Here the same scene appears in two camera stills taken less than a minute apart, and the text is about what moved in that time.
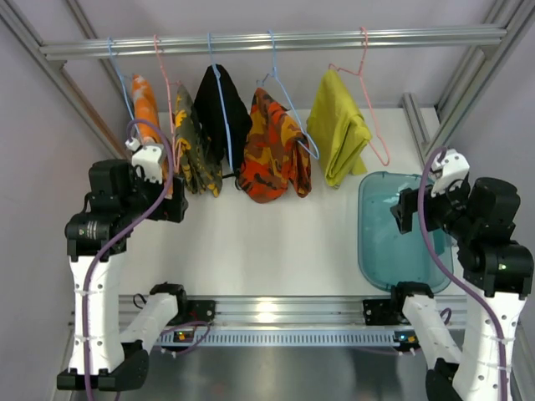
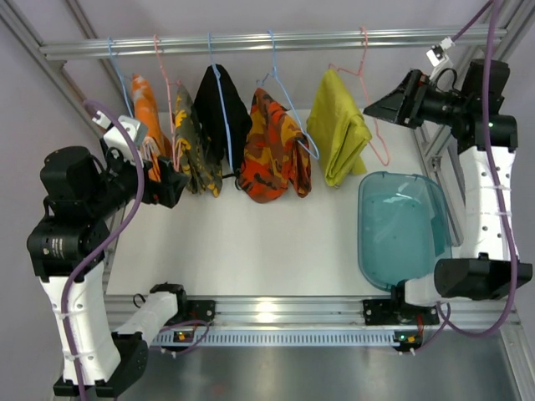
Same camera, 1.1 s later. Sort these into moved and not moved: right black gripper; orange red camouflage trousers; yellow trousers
Moved: right black gripper
Not moved: yellow trousers; orange red camouflage trousers
